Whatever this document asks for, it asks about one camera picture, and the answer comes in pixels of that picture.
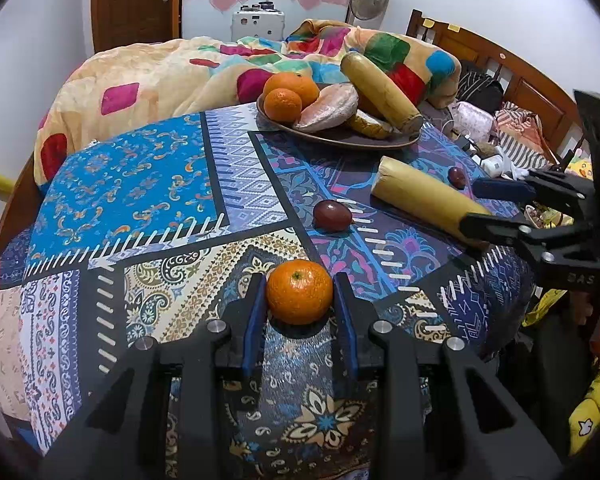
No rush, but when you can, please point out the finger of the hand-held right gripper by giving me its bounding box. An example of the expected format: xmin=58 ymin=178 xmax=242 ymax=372
xmin=472 ymin=167 xmax=596 ymax=211
xmin=457 ymin=212 xmax=589 ymax=257

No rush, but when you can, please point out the medium orange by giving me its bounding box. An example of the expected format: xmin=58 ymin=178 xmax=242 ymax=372
xmin=265 ymin=259 xmax=334 ymax=326

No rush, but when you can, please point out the yellow printed clothing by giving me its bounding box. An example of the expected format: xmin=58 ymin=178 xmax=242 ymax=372
xmin=522 ymin=287 xmax=600 ymax=457

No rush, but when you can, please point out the wooden bed headboard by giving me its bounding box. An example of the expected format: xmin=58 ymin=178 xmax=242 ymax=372
xmin=407 ymin=8 xmax=583 ymax=163

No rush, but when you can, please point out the brown wooden door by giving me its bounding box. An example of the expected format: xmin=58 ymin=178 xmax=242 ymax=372
xmin=90 ymin=0 xmax=186 ymax=56

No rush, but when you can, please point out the large orange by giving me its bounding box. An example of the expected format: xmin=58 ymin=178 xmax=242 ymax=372
xmin=263 ymin=72 xmax=321 ymax=109

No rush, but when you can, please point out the colourful patchwork blanket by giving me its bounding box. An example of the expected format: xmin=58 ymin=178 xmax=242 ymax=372
xmin=32 ymin=19 xmax=463 ymax=187

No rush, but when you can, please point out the pink pouch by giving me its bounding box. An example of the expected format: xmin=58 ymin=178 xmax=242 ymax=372
xmin=452 ymin=101 xmax=496 ymax=137

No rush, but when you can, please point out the black backpack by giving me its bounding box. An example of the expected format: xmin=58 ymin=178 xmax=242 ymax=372
xmin=455 ymin=71 xmax=505 ymax=114

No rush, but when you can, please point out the yellow sugar cane piece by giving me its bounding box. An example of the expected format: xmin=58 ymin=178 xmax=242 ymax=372
xmin=370 ymin=155 xmax=494 ymax=247

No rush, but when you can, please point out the small white appliance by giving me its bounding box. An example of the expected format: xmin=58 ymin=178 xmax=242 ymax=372
xmin=231 ymin=8 xmax=286 ymax=44

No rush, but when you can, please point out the blue patterned cloth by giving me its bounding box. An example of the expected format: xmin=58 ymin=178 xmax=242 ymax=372
xmin=0 ymin=104 xmax=542 ymax=480

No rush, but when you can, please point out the peeled pomelo segment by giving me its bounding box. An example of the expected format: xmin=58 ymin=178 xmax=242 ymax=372
xmin=302 ymin=82 xmax=360 ymax=117
xmin=292 ymin=106 xmax=357 ymax=135

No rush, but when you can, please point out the small orange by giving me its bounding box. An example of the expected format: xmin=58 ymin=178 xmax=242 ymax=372
xmin=263 ymin=88 xmax=304 ymax=124

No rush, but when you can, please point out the long yellow banana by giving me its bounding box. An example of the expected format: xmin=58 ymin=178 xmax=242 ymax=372
xmin=340 ymin=51 xmax=425 ymax=134

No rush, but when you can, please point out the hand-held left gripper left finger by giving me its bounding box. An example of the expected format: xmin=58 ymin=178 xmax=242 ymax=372
xmin=40 ymin=272 xmax=267 ymax=480

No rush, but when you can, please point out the white charger with cable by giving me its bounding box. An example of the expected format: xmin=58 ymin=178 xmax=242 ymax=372
xmin=472 ymin=152 xmax=518 ymax=178

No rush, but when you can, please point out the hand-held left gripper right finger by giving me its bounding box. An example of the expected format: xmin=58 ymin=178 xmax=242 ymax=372
xmin=332 ymin=272 xmax=567 ymax=480

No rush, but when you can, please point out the dark purple plate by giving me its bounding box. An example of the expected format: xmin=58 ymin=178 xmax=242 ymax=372
xmin=256 ymin=82 xmax=422 ymax=150

